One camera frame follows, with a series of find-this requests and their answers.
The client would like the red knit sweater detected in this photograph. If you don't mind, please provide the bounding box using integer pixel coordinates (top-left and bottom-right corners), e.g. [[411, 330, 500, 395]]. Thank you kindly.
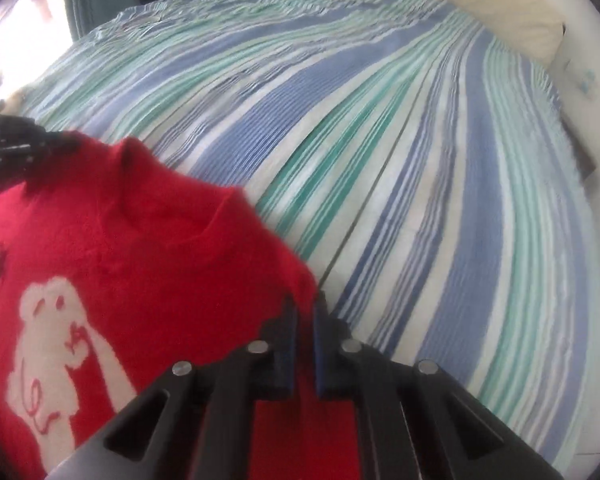
[[0, 132, 358, 480]]

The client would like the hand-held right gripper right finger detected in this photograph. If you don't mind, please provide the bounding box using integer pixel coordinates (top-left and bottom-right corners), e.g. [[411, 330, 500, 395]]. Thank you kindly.
[[313, 291, 566, 480]]

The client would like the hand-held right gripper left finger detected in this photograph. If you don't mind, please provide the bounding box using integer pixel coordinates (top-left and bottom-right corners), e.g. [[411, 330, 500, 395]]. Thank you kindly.
[[45, 299, 300, 480]]

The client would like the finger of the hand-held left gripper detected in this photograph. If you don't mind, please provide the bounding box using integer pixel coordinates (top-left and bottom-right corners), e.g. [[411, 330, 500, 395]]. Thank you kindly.
[[32, 130, 80, 155]]

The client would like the cream padded headboard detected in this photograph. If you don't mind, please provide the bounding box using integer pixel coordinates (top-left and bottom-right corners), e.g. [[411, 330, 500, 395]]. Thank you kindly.
[[420, 0, 567, 68]]

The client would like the blue green striped bed sheet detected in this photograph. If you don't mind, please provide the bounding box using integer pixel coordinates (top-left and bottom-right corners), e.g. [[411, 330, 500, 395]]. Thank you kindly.
[[17, 0, 600, 471]]

